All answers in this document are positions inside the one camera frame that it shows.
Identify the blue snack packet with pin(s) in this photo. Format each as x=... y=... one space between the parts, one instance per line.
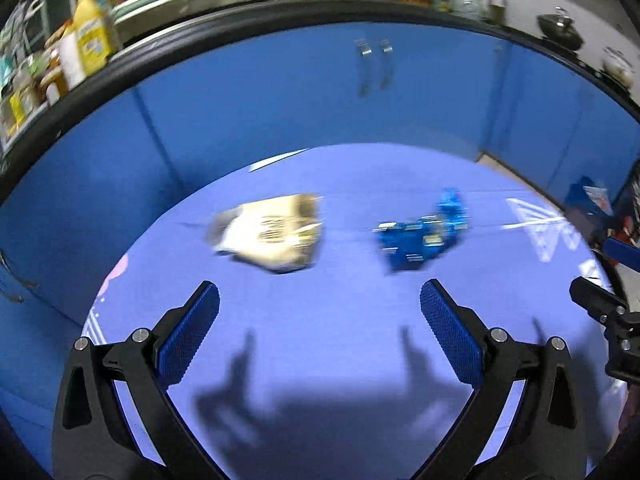
x=422 y=237

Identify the yellow oil bottle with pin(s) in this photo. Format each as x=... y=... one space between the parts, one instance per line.
x=92 y=30

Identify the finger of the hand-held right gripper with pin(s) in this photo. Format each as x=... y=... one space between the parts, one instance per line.
x=622 y=251
x=595 y=297

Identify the beige snack packet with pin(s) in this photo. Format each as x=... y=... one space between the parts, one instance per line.
x=267 y=232

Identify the black wok with lid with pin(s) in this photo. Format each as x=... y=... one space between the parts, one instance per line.
x=560 y=27

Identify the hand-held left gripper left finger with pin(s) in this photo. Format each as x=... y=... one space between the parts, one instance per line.
x=192 y=330

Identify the glass teapot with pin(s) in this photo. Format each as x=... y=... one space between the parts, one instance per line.
x=466 y=0

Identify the small glass jar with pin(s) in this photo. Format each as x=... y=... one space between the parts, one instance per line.
x=498 y=9

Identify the white labelled bottle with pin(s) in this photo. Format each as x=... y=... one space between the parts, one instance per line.
x=70 y=60

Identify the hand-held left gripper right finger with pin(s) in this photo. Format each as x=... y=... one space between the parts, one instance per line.
x=450 y=335

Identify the glass pot with lid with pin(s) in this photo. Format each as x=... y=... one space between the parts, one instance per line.
x=619 y=66

